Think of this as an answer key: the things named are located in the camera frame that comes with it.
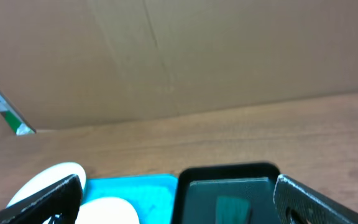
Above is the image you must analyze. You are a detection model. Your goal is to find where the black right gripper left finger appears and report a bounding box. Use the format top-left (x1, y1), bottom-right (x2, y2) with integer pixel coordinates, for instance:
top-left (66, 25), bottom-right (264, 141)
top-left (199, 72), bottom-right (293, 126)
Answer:
top-left (0, 174), bottom-right (83, 224)

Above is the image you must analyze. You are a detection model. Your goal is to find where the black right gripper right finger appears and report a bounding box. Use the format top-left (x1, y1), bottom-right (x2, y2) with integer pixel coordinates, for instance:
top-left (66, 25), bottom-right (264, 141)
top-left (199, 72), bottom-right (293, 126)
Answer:
top-left (273, 174), bottom-right (358, 224)

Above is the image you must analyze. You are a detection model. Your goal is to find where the yellow plate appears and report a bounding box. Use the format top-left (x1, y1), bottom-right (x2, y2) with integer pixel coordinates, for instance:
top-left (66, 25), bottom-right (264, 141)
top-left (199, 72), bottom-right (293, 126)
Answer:
top-left (75, 197), bottom-right (140, 224)

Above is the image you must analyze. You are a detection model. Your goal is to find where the green scouring sponge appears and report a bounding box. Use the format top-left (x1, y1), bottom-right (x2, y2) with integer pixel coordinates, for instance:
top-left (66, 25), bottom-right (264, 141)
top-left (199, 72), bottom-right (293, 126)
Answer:
top-left (215, 196), bottom-right (251, 224)

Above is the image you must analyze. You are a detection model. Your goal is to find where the teal plastic tray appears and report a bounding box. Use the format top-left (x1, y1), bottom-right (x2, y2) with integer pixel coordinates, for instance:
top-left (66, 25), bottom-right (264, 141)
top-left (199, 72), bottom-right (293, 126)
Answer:
top-left (82, 174), bottom-right (178, 224)

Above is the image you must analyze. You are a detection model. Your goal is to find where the black plastic water tray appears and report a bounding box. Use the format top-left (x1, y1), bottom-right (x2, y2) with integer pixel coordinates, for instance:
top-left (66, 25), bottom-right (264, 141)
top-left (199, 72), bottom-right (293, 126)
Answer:
top-left (171, 162), bottom-right (280, 224)

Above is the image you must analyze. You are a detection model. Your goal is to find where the light blue plate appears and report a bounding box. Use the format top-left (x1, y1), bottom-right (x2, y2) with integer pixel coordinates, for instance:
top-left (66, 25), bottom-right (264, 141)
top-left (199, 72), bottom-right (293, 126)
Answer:
top-left (6, 162), bottom-right (86, 207)

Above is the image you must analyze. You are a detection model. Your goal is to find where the green white tape strip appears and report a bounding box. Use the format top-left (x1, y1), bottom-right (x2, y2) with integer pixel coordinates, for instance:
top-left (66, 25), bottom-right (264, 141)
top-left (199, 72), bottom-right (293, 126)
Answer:
top-left (0, 93), bottom-right (36, 136)

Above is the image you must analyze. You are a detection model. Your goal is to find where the cardboard box wall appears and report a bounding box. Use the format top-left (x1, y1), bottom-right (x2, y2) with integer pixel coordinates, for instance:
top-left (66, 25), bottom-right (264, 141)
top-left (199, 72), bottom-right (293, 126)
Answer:
top-left (0, 0), bottom-right (358, 129)

